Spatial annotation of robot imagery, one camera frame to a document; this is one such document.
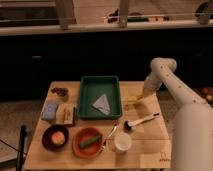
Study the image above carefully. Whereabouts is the white handled dish brush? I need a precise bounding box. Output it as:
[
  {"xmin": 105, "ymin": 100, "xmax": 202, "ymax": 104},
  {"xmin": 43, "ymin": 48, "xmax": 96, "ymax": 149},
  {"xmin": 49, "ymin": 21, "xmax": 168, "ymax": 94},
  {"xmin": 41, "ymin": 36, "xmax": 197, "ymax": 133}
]
[{"xmin": 124, "ymin": 113, "xmax": 159, "ymax": 131}]

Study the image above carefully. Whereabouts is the metal spoon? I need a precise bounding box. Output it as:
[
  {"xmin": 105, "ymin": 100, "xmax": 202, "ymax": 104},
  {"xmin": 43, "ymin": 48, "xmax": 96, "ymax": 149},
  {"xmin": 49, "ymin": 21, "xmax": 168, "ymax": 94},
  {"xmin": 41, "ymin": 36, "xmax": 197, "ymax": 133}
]
[{"xmin": 102, "ymin": 123, "xmax": 117, "ymax": 149}]

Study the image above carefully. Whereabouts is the blue sponge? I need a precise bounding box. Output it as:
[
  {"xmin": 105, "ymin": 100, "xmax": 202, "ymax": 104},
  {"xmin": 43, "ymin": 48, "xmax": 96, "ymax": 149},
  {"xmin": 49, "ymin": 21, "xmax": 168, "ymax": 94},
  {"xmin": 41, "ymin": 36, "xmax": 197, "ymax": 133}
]
[{"xmin": 41, "ymin": 101, "xmax": 59, "ymax": 121}]

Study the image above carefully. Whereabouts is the dark brown bowl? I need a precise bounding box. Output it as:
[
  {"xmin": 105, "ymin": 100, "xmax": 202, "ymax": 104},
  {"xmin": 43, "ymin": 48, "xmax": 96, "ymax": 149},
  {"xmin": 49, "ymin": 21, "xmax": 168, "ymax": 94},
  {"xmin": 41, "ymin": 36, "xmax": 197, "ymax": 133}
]
[{"xmin": 42, "ymin": 124, "xmax": 69, "ymax": 151}]

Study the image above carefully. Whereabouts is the green cucumber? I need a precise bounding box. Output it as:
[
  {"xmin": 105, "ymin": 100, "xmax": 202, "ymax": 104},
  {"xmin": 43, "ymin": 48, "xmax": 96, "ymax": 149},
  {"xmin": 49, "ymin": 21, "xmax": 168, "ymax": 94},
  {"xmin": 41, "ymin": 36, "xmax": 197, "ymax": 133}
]
[{"xmin": 79, "ymin": 135, "xmax": 101, "ymax": 149}]

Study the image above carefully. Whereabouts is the wooden block brush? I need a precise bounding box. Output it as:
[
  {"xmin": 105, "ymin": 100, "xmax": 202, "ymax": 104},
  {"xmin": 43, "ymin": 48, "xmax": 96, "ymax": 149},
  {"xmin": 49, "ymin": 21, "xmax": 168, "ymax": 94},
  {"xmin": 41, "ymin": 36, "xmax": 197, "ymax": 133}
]
[{"xmin": 63, "ymin": 107, "xmax": 75, "ymax": 126}]

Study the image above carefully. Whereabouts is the yellow banana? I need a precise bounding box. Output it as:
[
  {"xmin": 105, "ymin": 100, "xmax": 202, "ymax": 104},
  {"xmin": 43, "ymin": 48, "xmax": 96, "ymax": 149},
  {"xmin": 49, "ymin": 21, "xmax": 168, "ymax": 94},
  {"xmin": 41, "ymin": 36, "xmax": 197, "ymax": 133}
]
[{"xmin": 127, "ymin": 95, "xmax": 143, "ymax": 102}]

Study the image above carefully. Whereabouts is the black stand pole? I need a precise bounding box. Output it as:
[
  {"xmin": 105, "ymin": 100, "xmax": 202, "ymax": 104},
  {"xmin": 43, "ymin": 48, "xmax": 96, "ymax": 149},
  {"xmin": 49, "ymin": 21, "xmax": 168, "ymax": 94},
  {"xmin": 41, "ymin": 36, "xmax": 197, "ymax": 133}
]
[{"xmin": 16, "ymin": 125, "xmax": 27, "ymax": 171}]

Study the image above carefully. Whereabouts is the orange plate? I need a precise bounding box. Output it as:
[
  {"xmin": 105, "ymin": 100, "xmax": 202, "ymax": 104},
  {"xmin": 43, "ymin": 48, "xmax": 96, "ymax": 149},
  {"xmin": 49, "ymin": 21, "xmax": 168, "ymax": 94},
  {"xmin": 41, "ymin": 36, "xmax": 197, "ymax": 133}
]
[{"xmin": 72, "ymin": 127, "xmax": 102, "ymax": 159}]

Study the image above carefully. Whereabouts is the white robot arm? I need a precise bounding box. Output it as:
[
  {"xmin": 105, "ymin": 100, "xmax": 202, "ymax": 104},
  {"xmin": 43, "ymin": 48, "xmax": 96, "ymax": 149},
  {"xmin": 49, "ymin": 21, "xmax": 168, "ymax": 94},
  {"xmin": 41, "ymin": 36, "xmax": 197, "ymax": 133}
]
[{"xmin": 143, "ymin": 58, "xmax": 213, "ymax": 171}]

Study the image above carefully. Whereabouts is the grey folded cloth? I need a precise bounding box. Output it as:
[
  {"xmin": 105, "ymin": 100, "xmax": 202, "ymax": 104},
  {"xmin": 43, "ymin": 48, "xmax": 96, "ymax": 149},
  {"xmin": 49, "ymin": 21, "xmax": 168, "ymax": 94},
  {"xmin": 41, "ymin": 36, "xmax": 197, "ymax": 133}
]
[{"xmin": 92, "ymin": 94, "xmax": 110, "ymax": 115}]

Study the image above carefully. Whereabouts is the orange round fruit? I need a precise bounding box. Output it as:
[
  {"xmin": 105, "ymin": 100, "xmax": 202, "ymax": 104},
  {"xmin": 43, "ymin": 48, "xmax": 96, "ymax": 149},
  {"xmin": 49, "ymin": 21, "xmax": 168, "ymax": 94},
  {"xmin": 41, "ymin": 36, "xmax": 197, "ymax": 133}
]
[{"xmin": 51, "ymin": 131, "xmax": 65, "ymax": 145}]

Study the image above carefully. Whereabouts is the wooden table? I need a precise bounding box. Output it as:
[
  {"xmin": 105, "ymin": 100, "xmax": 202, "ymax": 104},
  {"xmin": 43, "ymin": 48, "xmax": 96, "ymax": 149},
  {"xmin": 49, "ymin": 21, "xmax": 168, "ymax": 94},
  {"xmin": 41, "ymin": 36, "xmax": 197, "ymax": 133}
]
[{"xmin": 23, "ymin": 80, "xmax": 178, "ymax": 171}]

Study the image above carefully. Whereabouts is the white paper cup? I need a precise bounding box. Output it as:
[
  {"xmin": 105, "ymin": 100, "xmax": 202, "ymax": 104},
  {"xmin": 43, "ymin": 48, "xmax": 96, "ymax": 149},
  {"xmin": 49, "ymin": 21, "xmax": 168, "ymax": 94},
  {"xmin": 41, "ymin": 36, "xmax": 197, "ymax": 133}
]
[{"xmin": 114, "ymin": 132, "xmax": 132, "ymax": 153}]

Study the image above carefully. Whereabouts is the green plastic tray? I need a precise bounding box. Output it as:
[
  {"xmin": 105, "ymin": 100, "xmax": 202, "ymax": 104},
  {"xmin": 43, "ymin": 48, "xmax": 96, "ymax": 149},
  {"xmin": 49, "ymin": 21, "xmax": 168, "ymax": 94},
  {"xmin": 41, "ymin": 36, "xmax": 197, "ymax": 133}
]
[{"xmin": 77, "ymin": 76, "xmax": 122, "ymax": 120}]

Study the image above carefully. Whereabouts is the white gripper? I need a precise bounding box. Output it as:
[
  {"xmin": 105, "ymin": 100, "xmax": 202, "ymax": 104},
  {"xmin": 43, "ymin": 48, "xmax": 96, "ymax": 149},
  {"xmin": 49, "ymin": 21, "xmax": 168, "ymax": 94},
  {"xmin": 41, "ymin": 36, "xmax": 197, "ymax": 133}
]
[{"xmin": 143, "ymin": 76, "xmax": 162, "ymax": 97}]

